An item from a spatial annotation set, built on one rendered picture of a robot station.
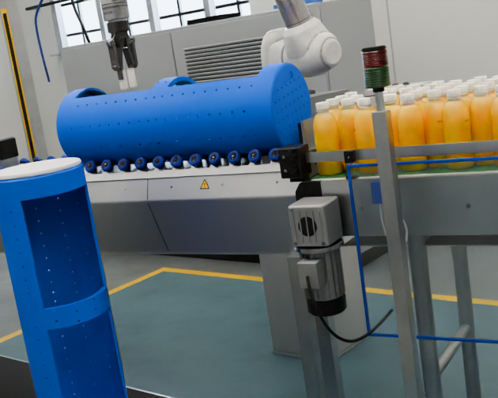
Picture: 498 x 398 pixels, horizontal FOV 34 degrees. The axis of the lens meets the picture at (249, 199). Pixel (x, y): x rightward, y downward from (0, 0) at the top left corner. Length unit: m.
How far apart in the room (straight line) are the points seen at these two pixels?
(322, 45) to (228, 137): 0.64
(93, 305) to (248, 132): 0.72
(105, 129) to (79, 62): 2.78
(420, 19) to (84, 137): 2.99
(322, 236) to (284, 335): 1.27
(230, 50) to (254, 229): 2.12
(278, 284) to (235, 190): 0.86
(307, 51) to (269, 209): 0.73
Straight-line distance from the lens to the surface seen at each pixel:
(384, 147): 2.05
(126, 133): 2.74
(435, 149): 2.19
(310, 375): 2.71
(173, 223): 2.75
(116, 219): 2.88
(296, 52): 3.03
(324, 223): 2.18
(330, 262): 2.24
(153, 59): 5.01
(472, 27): 5.19
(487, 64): 5.18
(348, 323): 3.40
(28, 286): 2.52
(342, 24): 4.37
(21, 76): 3.63
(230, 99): 2.50
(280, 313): 3.38
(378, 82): 2.02
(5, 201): 2.48
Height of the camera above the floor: 1.33
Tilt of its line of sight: 11 degrees down
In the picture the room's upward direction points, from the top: 9 degrees counter-clockwise
